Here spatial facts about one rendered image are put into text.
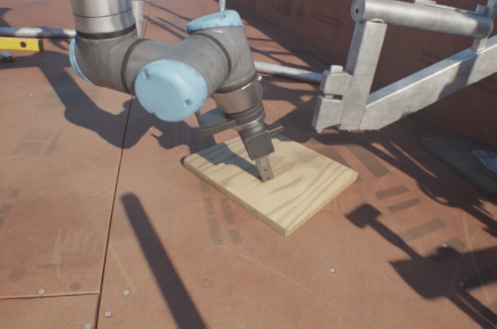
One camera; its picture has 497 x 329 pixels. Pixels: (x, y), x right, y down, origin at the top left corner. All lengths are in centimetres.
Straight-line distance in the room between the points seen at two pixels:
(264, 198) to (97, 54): 40
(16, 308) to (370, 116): 71
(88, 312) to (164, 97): 31
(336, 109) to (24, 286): 62
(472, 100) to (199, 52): 116
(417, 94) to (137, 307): 69
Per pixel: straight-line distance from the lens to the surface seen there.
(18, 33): 208
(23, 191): 74
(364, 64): 70
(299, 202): 67
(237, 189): 67
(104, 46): 51
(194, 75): 44
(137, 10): 146
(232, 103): 57
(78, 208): 67
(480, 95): 143
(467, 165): 112
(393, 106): 78
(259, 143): 59
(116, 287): 53
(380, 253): 66
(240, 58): 54
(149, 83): 45
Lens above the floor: 42
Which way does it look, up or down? 28 degrees down
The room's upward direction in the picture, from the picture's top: 9 degrees clockwise
